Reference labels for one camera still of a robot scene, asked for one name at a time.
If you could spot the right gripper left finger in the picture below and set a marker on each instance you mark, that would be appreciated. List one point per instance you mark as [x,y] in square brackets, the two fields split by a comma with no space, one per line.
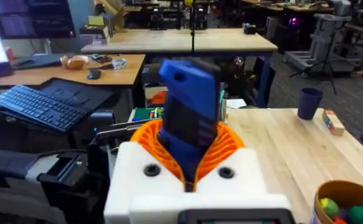
[137,183]

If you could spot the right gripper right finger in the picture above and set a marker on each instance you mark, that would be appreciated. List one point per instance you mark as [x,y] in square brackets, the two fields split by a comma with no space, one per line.
[240,177]

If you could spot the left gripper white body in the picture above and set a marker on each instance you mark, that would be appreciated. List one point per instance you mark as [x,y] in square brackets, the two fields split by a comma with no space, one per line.
[66,174]

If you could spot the blue electric screwdriver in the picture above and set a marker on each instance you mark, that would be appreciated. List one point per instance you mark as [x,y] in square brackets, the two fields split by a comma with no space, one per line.
[190,93]

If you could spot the green board with blocks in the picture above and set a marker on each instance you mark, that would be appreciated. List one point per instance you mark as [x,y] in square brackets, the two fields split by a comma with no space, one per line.
[145,114]

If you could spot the white paper sheet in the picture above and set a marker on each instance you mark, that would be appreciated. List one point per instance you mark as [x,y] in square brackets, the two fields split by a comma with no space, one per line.
[235,103]

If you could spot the black keyboard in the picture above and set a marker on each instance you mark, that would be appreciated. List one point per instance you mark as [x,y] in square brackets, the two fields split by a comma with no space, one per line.
[35,105]

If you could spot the brown tub with toys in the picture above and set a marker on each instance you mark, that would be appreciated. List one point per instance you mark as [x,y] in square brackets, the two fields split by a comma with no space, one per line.
[340,189]

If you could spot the dark purple cup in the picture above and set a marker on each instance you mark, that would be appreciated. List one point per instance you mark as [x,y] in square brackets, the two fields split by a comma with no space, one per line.
[309,102]

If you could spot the black computer mouse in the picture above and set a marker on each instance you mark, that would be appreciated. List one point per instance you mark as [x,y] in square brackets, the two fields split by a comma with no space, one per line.
[94,74]

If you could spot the colourful wooden toy block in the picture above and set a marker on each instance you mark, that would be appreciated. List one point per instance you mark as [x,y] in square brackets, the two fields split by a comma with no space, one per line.
[333,123]

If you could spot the wooden desk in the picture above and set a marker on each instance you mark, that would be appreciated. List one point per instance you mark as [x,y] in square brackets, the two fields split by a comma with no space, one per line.
[122,74]

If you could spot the brown headphones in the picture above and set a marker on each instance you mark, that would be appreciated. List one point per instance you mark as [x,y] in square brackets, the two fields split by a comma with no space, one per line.
[73,62]

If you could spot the flat black laptop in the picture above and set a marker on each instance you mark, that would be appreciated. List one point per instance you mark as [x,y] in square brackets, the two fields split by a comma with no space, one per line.
[38,60]

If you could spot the long wooden table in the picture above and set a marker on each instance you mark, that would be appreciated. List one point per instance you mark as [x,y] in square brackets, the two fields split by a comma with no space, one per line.
[224,42]

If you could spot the black tripod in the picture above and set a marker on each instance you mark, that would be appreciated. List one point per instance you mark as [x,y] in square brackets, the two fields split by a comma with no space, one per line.
[327,59]

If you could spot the stack of boxes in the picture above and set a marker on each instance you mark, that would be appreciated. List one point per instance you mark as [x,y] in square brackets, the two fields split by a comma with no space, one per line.
[95,29]

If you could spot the small black box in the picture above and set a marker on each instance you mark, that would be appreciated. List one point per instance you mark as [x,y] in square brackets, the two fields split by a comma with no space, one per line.
[249,29]

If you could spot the dark computer monitor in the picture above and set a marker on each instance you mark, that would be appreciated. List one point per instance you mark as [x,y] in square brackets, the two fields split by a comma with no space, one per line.
[28,18]

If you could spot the grey machine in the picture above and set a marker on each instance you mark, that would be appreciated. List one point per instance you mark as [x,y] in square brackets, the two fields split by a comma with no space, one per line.
[324,40]

